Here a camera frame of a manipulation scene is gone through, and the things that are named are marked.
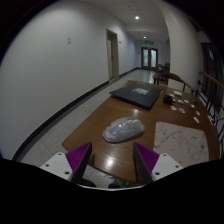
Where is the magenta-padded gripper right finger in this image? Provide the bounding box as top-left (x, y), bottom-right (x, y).
top-left (132, 141), bottom-right (184, 186)

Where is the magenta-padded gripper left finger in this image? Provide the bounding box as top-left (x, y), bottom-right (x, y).
top-left (39, 141), bottom-right (93, 184)

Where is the translucent white computer mouse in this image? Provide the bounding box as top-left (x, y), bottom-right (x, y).
top-left (102, 116), bottom-right (145, 144)

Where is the white marble-print mouse pad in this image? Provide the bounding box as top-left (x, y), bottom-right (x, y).
top-left (153, 121), bottom-right (210, 168)

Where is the small black box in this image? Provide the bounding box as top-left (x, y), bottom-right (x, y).
top-left (162, 94), bottom-right (174, 105)

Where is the black closed laptop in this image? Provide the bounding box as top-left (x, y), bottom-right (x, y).
top-left (109, 83), bottom-right (164, 110)

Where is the curved-back wooden chair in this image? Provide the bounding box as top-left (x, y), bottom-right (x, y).
top-left (152, 71), bottom-right (195, 95)

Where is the dark wooden chair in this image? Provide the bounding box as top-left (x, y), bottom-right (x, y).
top-left (156, 62), bottom-right (171, 75)

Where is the wood-topped black metal railing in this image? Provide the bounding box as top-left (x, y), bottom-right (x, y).
top-left (198, 70), bottom-right (224, 148)

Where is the dark-framed window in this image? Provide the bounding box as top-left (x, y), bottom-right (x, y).
top-left (200, 42), bottom-right (222, 113)

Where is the glass double door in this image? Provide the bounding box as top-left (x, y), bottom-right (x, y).
top-left (140, 46), bottom-right (159, 70)

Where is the beige side door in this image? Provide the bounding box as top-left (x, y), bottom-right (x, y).
top-left (105, 28), bottom-right (120, 81)

